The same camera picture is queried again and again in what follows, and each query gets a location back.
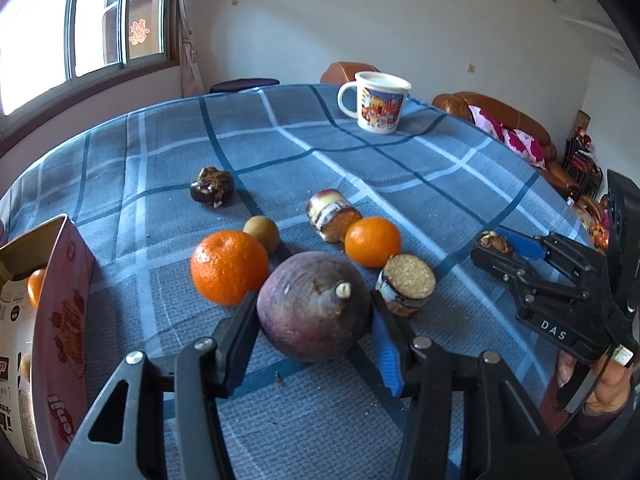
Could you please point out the person's right forearm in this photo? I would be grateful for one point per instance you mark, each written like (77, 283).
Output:
(595, 440)

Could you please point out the purple round fruit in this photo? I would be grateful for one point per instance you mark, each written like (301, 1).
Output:
(310, 305)

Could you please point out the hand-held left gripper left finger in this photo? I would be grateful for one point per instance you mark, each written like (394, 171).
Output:
(241, 340)

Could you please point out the dark round stool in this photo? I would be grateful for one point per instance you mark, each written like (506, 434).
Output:
(244, 85)

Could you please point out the dark metal rack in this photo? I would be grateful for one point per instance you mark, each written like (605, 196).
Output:
(582, 160)

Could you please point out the red paper window decoration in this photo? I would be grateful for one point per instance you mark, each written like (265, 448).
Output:
(138, 32)

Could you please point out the brown longan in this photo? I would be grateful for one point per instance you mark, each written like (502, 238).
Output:
(262, 232)

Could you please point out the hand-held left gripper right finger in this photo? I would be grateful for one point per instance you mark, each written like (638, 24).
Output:
(387, 355)

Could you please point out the pink floral cushion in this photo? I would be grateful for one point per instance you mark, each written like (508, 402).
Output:
(525, 147)
(485, 122)

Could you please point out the small walnut pastry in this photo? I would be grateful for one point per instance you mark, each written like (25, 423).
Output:
(492, 242)

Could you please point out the large orange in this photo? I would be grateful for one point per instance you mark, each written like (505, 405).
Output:
(230, 267)

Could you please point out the printed paper leaflet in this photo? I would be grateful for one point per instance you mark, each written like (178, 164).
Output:
(12, 320)

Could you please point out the cut cake roll piece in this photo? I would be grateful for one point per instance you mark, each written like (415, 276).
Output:
(406, 280)

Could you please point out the wrapped cake roll piece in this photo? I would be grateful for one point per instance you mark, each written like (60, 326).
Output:
(330, 212)

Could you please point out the person's right hand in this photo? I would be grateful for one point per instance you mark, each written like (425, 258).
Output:
(612, 385)

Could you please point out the brown leather sofa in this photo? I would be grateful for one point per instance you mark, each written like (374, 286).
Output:
(530, 125)

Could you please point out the sliding glass window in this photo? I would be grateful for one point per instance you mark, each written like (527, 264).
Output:
(95, 20)

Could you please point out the pink curtain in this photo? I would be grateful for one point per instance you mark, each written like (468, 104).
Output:
(190, 35)

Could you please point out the small orange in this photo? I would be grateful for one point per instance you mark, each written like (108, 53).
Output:
(37, 287)
(372, 241)

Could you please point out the pink tin box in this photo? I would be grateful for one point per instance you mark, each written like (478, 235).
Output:
(65, 310)

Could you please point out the blue plaid tablecloth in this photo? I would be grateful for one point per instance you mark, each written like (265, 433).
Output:
(150, 160)

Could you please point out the white cartoon print mug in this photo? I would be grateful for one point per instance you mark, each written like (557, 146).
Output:
(380, 105)

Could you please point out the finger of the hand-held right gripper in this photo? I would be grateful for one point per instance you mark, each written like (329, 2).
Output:
(522, 247)
(500, 267)

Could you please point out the brown leather armchair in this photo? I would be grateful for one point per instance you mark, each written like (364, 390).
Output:
(345, 71)

